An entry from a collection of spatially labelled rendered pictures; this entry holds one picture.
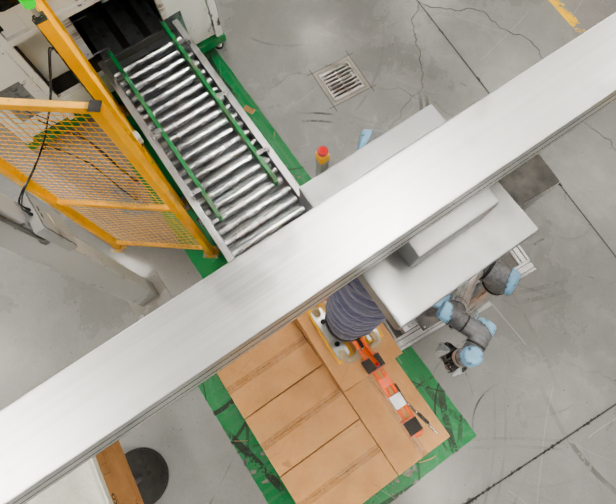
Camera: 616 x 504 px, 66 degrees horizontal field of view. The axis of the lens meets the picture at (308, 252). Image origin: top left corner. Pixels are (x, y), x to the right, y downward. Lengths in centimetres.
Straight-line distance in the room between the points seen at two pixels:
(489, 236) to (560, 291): 333
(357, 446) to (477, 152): 260
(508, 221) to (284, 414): 243
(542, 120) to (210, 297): 52
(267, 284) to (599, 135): 437
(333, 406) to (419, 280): 235
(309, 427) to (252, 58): 317
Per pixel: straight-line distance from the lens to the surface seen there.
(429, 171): 68
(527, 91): 78
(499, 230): 87
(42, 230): 228
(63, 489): 297
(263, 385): 312
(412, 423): 250
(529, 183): 193
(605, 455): 424
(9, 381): 430
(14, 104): 215
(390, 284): 80
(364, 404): 312
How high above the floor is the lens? 365
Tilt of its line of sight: 75 degrees down
